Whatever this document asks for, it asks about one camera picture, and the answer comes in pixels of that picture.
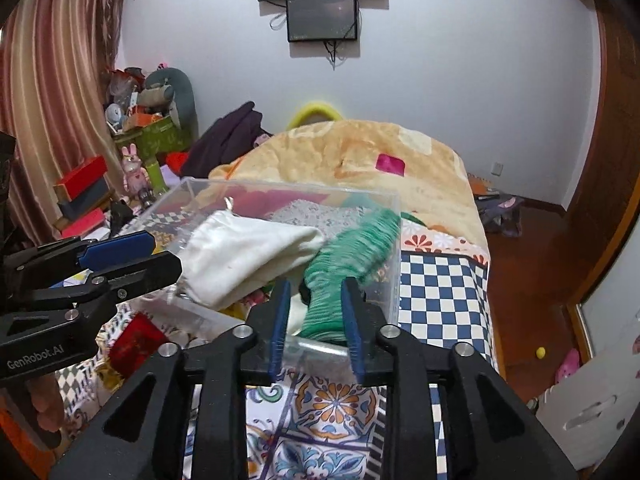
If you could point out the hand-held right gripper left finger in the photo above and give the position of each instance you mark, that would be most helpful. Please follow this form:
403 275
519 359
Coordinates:
279 332

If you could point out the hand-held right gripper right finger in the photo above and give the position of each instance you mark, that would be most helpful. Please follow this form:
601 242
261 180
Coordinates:
351 332

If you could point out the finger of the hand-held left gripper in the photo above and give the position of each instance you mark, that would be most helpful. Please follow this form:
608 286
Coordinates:
117 250
147 272

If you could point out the clear plastic storage box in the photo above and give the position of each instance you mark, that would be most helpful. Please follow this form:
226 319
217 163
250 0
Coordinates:
387 280

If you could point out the green knitted cloth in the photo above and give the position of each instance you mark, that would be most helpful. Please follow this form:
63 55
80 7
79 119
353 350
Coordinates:
345 255

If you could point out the white cloth pouch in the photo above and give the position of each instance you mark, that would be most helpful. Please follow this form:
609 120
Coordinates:
240 255

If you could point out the person's left hand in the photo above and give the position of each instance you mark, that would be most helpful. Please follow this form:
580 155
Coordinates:
46 405

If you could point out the pink flat box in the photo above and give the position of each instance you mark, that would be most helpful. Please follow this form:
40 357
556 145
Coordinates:
82 222

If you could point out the dark grey flat box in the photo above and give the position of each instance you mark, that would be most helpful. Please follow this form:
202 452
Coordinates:
85 200

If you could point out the red shiny packet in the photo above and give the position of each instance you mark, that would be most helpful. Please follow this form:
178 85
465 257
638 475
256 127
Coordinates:
135 340

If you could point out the green bottle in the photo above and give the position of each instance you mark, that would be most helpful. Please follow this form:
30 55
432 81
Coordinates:
155 175

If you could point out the red flat box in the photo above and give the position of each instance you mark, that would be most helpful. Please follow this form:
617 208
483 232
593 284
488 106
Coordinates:
80 175

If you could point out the pink rabbit figure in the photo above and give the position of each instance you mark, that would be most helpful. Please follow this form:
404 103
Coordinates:
134 167

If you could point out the patterned checkered bedsheet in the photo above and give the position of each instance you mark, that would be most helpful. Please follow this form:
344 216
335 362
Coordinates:
440 280

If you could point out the red cloth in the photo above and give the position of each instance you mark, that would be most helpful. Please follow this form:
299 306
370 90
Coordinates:
179 162

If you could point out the grey patterned cloth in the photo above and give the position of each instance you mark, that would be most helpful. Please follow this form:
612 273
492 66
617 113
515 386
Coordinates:
310 217

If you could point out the green cardboard box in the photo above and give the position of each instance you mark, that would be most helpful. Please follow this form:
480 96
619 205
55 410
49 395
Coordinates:
160 138

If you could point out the pile of assorted toys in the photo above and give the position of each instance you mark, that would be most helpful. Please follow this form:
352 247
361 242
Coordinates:
125 100

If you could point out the dark purple garment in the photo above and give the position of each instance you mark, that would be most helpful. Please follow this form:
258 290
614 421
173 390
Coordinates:
225 135

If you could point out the grey plush toy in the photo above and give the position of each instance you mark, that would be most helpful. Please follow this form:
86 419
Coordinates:
181 91

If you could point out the beige patterned blanket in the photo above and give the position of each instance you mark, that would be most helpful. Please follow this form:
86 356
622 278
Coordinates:
350 160

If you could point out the small yellow ball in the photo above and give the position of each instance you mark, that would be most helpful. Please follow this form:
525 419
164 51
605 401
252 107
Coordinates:
541 352

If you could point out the purple bag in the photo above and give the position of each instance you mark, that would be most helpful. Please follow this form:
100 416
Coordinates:
502 215

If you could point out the striped pink curtain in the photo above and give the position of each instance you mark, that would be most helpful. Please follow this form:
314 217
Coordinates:
50 70

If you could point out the orange notebook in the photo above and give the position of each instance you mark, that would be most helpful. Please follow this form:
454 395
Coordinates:
482 186

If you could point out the pink plush toy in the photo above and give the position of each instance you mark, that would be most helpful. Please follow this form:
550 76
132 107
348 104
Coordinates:
569 366

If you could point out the white cabinet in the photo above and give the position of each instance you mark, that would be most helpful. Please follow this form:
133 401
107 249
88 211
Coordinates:
600 400

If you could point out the brown wooden door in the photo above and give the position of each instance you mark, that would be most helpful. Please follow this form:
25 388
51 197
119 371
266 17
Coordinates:
612 160

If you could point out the white wall socket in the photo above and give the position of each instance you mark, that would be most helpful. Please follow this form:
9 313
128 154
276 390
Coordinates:
497 168

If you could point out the small black wall screen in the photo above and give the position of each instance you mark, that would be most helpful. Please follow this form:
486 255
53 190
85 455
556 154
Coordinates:
322 17

